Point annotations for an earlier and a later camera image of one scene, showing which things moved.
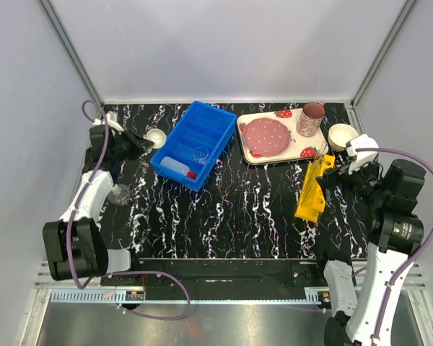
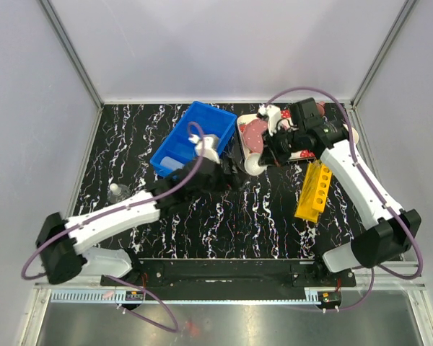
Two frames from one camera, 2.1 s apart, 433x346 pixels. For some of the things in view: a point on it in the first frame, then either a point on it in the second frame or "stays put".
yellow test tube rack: x=313 y=197 stays put
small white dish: x=157 y=136 → x=252 y=166
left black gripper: x=139 y=143 → x=235 y=179
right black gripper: x=341 y=174 → x=270 y=155
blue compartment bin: x=190 y=151 stays put
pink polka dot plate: x=265 y=136 stays put
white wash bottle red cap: x=178 y=166 stays put
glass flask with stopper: x=120 y=194 stays put
